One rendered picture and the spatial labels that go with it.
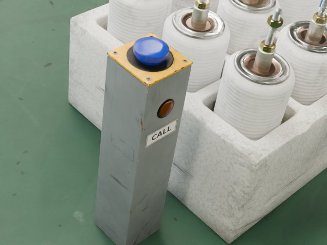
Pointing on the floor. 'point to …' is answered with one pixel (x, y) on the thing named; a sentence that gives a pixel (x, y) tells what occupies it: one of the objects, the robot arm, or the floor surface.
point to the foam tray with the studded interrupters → (211, 140)
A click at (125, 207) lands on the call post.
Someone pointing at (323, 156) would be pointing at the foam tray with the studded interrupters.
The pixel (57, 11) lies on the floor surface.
